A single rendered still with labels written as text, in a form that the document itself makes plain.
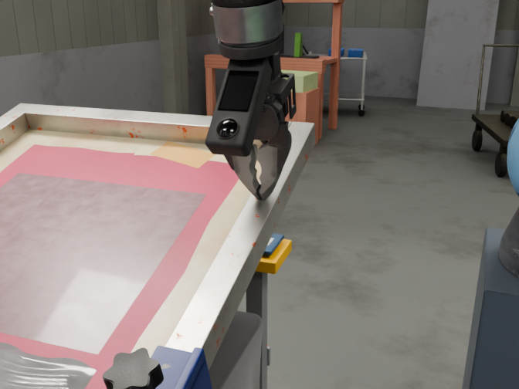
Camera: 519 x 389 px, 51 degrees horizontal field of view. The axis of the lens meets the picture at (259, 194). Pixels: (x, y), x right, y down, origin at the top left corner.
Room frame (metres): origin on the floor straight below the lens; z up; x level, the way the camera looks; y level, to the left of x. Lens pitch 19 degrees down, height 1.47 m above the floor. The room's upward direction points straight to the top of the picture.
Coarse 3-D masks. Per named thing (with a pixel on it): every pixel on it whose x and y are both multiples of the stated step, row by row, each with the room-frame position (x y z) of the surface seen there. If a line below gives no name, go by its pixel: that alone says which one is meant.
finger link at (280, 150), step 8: (280, 120) 0.64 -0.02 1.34; (280, 128) 0.63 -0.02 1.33; (280, 136) 0.63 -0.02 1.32; (288, 136) 0.63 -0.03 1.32; (272, 144) 0.64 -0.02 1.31; (280, 144) 0.63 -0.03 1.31; (288, 144) 0.63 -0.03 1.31; (280, 152) 0.64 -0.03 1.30; (288, 152) 0.63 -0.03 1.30; (280, 160) 0.64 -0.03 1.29; (280, 168) 0.64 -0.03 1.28
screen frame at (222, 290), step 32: (0, 128) 0.96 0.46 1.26; (32, 128) 1.02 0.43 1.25; (64, 128) 1.00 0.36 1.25; (96, 128) 0.97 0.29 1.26; (128, 128) 0.95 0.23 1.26; (160, 128) 0.93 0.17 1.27; (192, 128) 0.91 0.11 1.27; (288, 128) 0.87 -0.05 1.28; (288, 160) 0.77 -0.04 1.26; (288, 192) 0.73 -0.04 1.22; (256, 224) 0.63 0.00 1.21; (224, 256) 0.58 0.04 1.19; (256, 256) 0.60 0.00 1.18; (224, 288) 0.53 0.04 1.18; (192, 320) 0.48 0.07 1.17; (224, 320) 0.50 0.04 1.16
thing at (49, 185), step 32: (32, 160) 0.91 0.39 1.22; (64, 160) 0.90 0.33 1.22; (96, 160) 0.89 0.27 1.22; (128, 160) 0.88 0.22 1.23; (0, 192) 0.82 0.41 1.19; (32, 192) 0.81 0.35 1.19; (64, 192) 0.80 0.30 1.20; (96, 192) 0.79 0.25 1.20; (0, 224) 0.73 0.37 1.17; (32, 224) 0.73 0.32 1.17; (64, 224) 0.72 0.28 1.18; (0, 256) 0.66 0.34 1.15; (32, 256) 0.66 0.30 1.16; (0, 288) 0.60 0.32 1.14
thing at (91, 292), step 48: (144, 192) 0.78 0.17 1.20; (192, 192) 0.77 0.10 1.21; (96, 240) 0.68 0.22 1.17; (144, 240) 0.67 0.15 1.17; (192, 240) 0.66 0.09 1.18; (48, 288) 0.59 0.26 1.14; (96, 288) 0.59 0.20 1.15; (144, 288) 0.58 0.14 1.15; (0, 336) 0.53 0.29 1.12; (48, 336) 0.52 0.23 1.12; (96, 336) 0.51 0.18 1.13; (96, 384) 0.45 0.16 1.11
